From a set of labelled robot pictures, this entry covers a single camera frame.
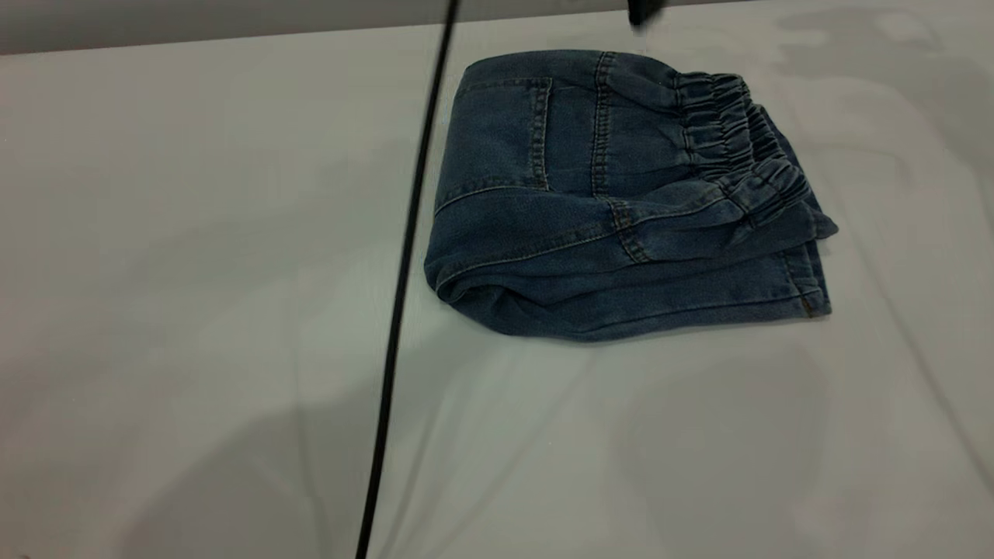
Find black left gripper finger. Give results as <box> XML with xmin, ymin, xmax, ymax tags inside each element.
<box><xmin>626</xmin><ymin>0</ymin><xmax>666</xmax><ymax>28</ymax></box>

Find blue denim shorts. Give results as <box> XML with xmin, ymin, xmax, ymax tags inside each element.
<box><xmin>423</xmin><ymin>49</ymin><xmax>839</xmax><ymax>342</ymax></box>

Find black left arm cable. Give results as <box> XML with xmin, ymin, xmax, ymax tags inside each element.
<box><xmin>356</xmin><ymin>0</ymin><xmax>461</xmax><ymax>559</ymax></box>

